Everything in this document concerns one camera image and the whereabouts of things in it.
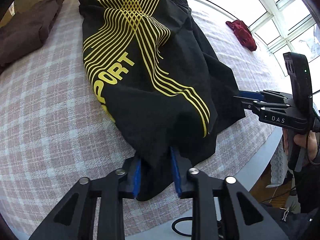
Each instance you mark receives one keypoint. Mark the pink plaid tablecloth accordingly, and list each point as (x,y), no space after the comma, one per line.
(54,131)

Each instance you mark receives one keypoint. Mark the dark red garment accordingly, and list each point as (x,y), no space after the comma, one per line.
(243,34)

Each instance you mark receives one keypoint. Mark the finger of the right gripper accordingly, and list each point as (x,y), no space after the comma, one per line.
(255,106)
(261,95)

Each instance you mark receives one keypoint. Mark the black yellow sport shorts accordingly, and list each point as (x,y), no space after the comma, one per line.
(159,80)

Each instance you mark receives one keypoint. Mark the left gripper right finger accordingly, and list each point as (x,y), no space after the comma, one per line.
(222,208)

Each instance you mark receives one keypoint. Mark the white window frame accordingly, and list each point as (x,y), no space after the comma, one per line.
(281,26)

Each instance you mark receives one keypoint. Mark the person right hand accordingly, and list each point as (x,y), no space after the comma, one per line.
(307,141)

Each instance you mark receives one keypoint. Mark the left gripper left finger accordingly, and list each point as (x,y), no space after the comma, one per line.
(93,205)

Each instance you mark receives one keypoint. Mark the brown folded garment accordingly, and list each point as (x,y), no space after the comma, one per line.
(28,31)

